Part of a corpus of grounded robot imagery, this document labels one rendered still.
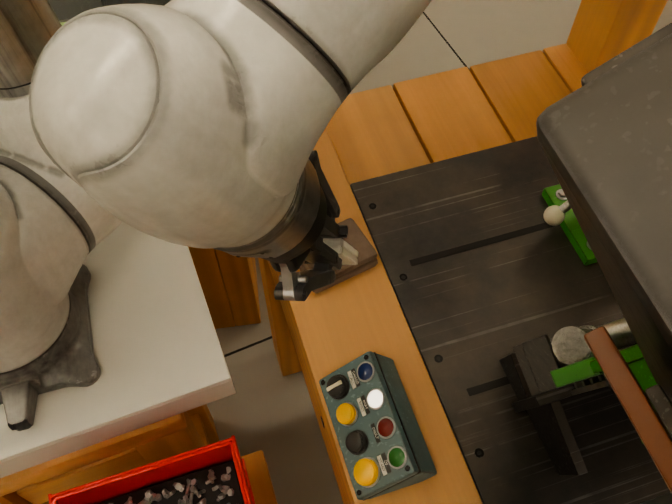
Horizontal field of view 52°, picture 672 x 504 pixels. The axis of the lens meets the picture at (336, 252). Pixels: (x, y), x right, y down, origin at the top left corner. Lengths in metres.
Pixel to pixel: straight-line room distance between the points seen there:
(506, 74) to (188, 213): 0.95
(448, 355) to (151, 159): 0.64
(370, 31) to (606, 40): 0.89
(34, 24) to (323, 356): 0.50
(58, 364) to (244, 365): 1.01
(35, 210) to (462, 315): 0.53
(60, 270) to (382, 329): 0.40
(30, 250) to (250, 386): 1.14
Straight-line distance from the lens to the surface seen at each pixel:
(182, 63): 0.31
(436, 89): 1.19
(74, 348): 0.92
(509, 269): 0.97
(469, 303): 0.93
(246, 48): 0.34
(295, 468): 1.77
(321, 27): 0.35
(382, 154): 1.09
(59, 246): 0.82
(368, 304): 0.91
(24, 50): 0.79
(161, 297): 0.95
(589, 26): 1.26
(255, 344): 1.89
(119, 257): 1.01
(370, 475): 0.79
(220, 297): 1.77
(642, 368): 0.64
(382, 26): 0.37
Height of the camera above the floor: 1.71
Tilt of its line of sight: 58 degrees down
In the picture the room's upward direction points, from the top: straight up
